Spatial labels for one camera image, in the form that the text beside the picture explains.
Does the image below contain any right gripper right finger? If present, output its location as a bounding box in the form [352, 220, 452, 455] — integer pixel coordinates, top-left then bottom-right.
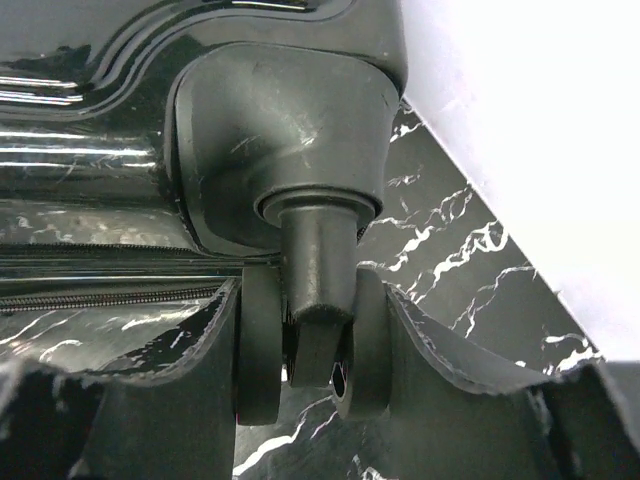
[387, 288, 639, 479]

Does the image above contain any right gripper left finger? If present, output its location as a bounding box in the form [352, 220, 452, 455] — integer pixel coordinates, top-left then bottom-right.
[1, 280, 238, 479]

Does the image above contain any white black space suitcase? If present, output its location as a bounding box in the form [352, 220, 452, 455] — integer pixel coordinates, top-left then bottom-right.
[1, 1, 408, 425]

